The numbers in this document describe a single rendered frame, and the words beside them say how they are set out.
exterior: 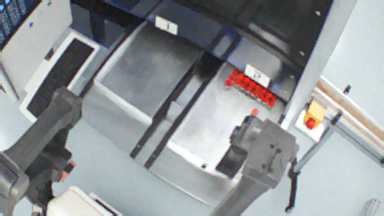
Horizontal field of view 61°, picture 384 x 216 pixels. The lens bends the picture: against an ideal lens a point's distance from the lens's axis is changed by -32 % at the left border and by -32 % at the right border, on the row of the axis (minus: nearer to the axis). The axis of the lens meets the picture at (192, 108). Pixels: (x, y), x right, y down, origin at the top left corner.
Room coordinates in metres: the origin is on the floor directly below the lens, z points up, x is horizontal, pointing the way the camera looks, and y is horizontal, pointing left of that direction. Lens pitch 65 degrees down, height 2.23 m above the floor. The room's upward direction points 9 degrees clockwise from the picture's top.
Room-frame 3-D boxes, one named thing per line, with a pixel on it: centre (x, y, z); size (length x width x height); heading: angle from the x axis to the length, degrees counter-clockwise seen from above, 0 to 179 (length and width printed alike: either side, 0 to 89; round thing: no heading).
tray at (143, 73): (0.76, 0.16, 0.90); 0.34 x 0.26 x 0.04; 156
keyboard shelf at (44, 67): (0.71, 0.61, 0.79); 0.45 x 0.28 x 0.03; 158
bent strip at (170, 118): (0.54, 0.08, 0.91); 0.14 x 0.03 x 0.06; 155
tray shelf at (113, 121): (0.63, 0.04, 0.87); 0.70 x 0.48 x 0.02; 66
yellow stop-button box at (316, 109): (0.63, -0.42, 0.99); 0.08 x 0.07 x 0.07; 156
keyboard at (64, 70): (0.69, 0.56, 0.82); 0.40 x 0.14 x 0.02; 158
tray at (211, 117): (0.60, -0.14, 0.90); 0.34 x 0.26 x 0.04; 156
